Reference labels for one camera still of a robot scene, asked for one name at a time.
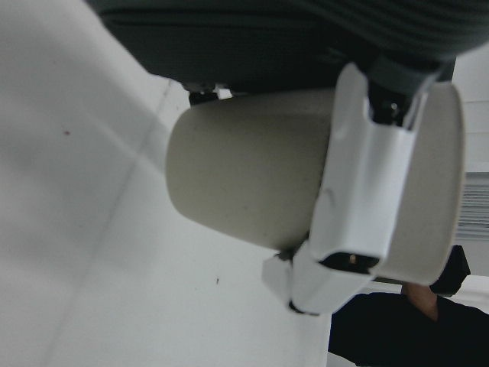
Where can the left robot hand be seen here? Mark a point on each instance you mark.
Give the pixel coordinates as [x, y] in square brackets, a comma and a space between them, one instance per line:
[244, 34]

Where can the white louvred panel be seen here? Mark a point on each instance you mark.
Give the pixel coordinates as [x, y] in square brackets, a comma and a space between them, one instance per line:
[475, 206]

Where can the white plastic cup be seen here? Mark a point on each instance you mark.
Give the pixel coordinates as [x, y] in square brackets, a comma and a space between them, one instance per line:
[244, 164]

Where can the person in black garment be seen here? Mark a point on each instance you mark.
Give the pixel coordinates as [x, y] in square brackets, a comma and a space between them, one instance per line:
[382, 336]

